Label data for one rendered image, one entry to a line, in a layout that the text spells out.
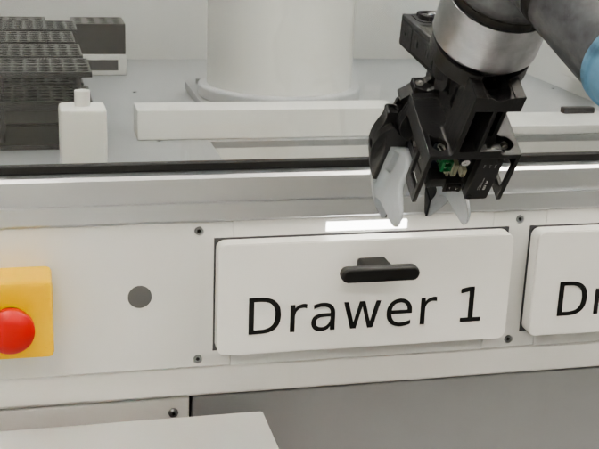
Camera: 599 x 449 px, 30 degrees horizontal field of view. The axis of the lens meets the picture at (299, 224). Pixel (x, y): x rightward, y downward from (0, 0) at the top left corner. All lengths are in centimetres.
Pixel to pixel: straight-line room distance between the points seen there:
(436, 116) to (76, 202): 35
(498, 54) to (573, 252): 42
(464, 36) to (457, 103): 6
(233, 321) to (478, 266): 24
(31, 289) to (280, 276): 23
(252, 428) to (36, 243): 26
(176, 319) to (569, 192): 40
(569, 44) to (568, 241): 48
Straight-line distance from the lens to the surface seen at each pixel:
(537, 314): 114
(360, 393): 115
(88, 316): 105
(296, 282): 105
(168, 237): 103
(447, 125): 81
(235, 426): 106
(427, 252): 107
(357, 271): 102
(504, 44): 75
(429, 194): 94
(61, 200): 101
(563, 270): 114
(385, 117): 86
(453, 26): 75
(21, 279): 99
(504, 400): 121
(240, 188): 102
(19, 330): 97
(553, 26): 68
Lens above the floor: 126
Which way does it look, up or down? 18 degrees down
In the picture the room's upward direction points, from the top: 2 degrees clockwise
